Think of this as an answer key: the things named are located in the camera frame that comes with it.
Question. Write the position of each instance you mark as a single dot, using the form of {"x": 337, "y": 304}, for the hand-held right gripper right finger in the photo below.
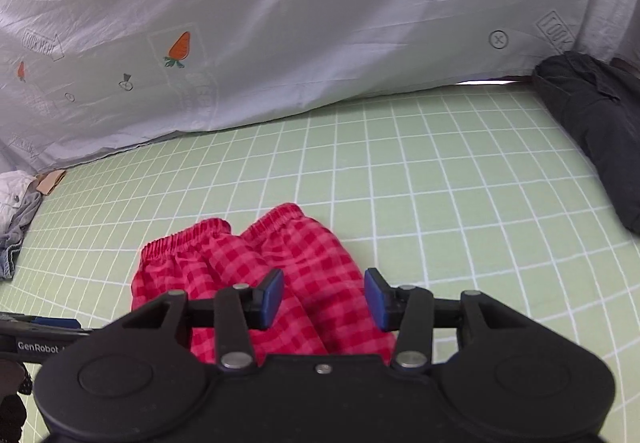
{"x": 377, "y": 298}

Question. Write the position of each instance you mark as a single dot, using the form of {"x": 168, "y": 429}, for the black garment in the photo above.
{"x": 600, "y": 123}

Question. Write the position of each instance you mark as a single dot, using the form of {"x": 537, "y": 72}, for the grey garment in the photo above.
{"x": 22, "y": 223}

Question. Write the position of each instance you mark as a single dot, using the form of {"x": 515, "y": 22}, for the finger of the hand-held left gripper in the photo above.
{"x": 55, "y": 322}

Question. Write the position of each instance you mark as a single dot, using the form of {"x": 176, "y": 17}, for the green grid mat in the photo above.
{"x": 400, "y": 198}

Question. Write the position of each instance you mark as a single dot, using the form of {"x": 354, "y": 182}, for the blue jeans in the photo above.
{"x": 7, "y": 263}

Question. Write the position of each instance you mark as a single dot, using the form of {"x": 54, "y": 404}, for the person's left forearm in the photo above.
{"x": 12, "y": 388}

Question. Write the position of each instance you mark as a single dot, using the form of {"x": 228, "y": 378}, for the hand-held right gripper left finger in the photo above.
{"x": 272, "y": 298}

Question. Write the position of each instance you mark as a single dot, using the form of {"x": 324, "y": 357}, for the red checked shorts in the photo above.
{"x": 300, "y": 253}

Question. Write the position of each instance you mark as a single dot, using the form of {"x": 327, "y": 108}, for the grey carrot print sheet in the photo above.
{"x": 300, "y": 23}

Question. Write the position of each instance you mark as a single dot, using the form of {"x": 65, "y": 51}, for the cream denim garment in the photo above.
{"x": 12, "y": 195}

